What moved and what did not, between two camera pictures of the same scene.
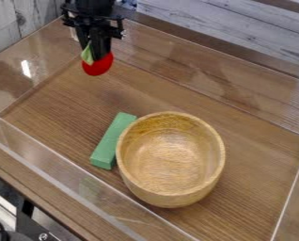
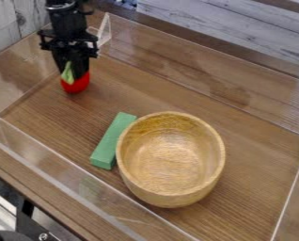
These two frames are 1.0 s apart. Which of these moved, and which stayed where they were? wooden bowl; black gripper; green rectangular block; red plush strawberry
Moved: red plush strawberry; black gripper
Stayed: wooden bowl; green rectangular block
